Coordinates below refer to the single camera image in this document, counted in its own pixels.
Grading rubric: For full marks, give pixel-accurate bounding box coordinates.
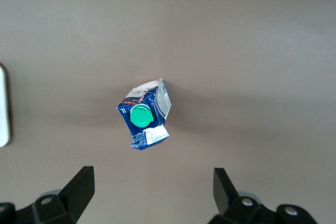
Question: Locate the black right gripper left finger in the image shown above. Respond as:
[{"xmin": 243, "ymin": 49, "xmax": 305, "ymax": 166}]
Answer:
[{"xmin": 14, "ymin": 166, "xmax": 95, "ymax": 224}]

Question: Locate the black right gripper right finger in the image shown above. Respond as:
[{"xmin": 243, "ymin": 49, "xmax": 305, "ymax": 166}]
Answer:
[{"xmin": 207, "ymin": 167, "xmax": 277, "ymax": 224}]

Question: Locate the blue milk carton green cap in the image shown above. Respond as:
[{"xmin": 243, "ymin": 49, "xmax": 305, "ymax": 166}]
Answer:
[{"xmin": 115, "ymin": 78, "xmax": 172, "ymax": 152}]

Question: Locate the white tray with bunny print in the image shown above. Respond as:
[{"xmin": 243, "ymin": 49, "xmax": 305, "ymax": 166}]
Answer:
[{"xmin": 0, "ymin": 62, "xmax": 11, "ymax": 148}]

